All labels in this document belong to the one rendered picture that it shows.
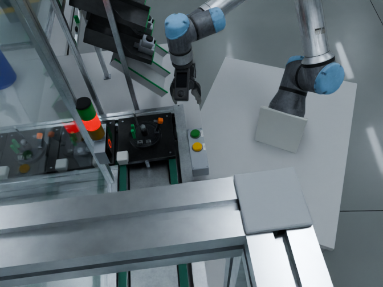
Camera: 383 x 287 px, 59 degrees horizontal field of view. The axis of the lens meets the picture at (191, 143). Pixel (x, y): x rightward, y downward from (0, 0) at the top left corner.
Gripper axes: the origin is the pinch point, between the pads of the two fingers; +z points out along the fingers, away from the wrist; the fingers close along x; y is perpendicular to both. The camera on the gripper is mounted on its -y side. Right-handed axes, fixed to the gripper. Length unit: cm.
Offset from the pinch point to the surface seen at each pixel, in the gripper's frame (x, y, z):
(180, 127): 5.8, 5.6, 22.1
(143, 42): 19.7, 24.7, -9.1
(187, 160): 1.2, -11.7, 21.6
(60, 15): 43, 13, -31
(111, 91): 47, 35, 30
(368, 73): -131, 147, 123
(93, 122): 24.6, -23.9, -17.9
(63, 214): -11, -79, -81
